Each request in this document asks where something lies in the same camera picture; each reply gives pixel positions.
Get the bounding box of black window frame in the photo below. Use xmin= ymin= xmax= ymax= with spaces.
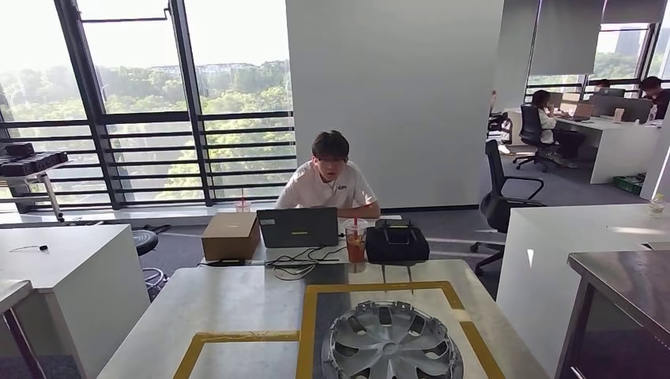
xmin=0 ymin=0 xmax=297 ymax=212

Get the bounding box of silver car hubcap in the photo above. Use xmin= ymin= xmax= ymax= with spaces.
xmin=320 ymin=300 xmax=465 ymax=379

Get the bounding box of plastic cup red drink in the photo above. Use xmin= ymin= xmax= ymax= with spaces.
xmin=344 ymin=216 xmax=369 ymax=265

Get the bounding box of steel cart table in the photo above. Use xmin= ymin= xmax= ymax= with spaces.
xmin=0 ymin=159 xmax=72 ymax=223

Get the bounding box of black office chair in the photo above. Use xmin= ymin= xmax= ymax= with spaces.
xmin=513 ymin=103 xmax=559 ymax=174
xmin=469 ymin=139 xmax=548 ymax=277

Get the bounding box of black round stool chrome base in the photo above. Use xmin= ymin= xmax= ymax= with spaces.
xmin=130 ymin=229 xmax=171 ymax=303

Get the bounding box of grey laptop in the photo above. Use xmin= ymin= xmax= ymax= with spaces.
xmin=563 ymin=102 xmax=595 ymax=122
xmin=256 ymin=207 xmax=341 ymax=249

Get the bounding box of large grey computer monitor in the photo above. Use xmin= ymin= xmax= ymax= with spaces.
xmin=590 ymin=94 xmax=655 ymax=124

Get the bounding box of black handbag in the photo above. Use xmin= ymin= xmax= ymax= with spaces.
xmin=364 ymin=220 xmax=431 ymax=265

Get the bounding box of black cable bundle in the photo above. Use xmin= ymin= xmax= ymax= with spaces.
xmin=198 ymin=246 xmax=349 ymax=282

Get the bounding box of grey roller blind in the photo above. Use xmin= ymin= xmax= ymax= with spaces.
xmin=529 ymin=0 xmax=605 ymax=77
xmin=601 ymin=0 xmax=668 ymax=24

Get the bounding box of long black equipment box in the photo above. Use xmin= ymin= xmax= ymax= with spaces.
xmin=0 ymin=152 xmax=70 ymax=178

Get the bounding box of brown cardboard box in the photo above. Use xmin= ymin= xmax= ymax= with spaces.
xmin=201 ymin=212 xmax=262 ymax=261

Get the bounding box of stainless steel workbench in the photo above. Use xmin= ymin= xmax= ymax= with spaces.
xmin=96 ymin=260 xmax=551 ymax=379
xmin=553 ymin=250 xmax=670 ymax=379
xmin=0 ymin=280 xmax=48 ymax=379

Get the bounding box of green plastic crate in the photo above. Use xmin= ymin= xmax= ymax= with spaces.
xmin=613 ymin=174 xmax=646 ymax=196

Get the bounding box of white table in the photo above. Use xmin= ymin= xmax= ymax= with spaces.
xmin=495 ymin=204 xmax=670 ymax=377
xmin=0 ymin=224 xmax=151 ymax=379

